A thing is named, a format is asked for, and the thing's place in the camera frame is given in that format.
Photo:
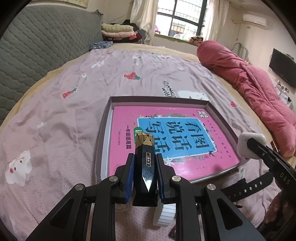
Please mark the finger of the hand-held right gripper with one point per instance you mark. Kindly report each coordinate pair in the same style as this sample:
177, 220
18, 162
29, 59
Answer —
256, 146

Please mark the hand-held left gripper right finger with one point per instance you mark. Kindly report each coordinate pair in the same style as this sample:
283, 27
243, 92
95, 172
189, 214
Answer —
160, 183

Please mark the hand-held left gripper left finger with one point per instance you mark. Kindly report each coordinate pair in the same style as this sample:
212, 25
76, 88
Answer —
130, 180

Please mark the white earbud case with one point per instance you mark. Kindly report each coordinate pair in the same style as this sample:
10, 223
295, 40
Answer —
242, 143

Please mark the black bottle with gold cap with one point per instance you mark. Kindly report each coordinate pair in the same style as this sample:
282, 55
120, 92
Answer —
145, 176

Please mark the white ribbed jar lid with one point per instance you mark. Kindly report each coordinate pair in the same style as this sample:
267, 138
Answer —
161, 217

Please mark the grey cardboard box tray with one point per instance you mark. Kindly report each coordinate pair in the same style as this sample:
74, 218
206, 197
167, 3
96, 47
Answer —
106, 148

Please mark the person's right hand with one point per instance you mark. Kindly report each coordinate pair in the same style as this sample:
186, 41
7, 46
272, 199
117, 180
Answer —
276, 206

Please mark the pink and blue book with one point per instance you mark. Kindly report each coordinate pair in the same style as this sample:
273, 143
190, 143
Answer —
124, 129

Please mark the white cluttered cabinet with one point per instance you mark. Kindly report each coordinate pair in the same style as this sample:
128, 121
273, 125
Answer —
284, 92

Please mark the red quilted blanket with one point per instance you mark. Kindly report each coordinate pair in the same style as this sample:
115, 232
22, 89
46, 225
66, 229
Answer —
254, 81

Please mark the black flat television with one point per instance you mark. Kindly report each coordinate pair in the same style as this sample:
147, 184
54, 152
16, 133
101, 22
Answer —
282, 67

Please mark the purple printed bed sheet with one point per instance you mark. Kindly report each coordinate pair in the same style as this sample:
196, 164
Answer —
69, 115

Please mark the floral cushion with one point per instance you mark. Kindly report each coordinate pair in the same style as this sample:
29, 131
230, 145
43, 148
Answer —
196, 39

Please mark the white air conditioner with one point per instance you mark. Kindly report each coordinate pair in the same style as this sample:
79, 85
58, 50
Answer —
254, 19

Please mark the cream curtain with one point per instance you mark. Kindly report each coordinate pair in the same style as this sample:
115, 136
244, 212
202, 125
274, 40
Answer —
216, 18
143, 18

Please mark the dark floral cloth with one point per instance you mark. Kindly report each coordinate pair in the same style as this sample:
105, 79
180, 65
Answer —
100, 45

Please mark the dark red clothes pile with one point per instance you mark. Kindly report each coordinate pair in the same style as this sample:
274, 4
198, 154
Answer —
136, 38

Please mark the pink folded blanket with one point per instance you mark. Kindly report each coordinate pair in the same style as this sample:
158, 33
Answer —
118, 35

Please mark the barred window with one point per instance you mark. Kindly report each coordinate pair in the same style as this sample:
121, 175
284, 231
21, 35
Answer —
182, 16

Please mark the cream folded blanket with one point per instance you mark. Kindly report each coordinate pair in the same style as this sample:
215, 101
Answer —
116, 27

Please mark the grey quilted headboard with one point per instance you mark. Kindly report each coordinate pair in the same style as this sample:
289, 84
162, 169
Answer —
34, 51

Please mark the white tube frame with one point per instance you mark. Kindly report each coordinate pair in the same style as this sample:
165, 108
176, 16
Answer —
240, 47

